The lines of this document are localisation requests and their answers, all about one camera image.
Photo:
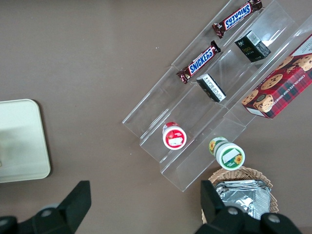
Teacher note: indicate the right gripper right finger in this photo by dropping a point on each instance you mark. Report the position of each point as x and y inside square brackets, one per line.
[210, 202]

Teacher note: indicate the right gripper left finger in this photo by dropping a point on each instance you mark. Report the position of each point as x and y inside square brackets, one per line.
[78, 202]

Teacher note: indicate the small light wicker basket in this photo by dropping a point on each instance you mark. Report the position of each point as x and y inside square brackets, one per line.
[234, 174]

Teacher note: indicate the cream plastic tray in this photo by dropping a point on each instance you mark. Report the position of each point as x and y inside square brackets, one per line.
[22, 141]

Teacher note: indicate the silver foil packet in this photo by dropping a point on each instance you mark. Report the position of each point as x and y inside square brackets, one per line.
[243, 197]

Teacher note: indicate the green sunflower yogurt cup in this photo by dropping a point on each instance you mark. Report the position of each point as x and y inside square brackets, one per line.
[230, 156]

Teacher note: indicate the red lid yogurt cup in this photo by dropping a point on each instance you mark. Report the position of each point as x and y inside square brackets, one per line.
[174, 139]

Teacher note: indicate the clear acrylic tiered display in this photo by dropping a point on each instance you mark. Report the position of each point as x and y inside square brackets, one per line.
[195, 109]

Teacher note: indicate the small black carton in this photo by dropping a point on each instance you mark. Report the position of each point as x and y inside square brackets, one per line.
[211, 88]
[252, 48]

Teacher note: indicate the red tartan cookie box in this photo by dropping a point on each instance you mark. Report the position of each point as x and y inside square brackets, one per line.
[280, 92]

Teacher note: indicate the Snickers chocolate bar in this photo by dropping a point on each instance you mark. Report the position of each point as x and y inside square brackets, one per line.
[237, 18]
[200, 63]

